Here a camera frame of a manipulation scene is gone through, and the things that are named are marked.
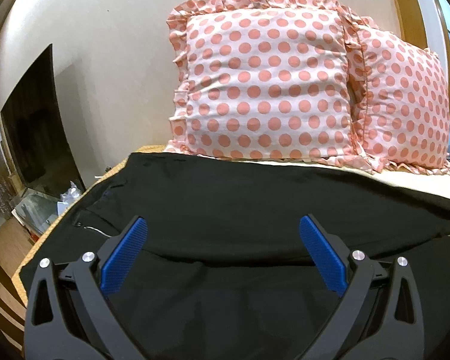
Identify black pants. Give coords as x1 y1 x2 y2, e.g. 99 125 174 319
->
20 152 450 360

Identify wooden tv cabinet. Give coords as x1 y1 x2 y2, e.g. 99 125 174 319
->
0 187 61 357

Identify cream patterned bed cover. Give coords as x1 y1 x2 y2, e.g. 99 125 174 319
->
253 161 450 250

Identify far pink polka dot pillow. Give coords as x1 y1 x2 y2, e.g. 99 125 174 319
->
337 5 450 176

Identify pink polka dot pillow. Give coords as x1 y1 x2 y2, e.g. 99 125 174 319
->
337 5 450 176
166 0 363 167

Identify black flat television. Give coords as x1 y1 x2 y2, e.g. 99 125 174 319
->
1 45 84 197

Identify near pink polka dot pillow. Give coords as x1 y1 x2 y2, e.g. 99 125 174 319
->
166 0 363 167

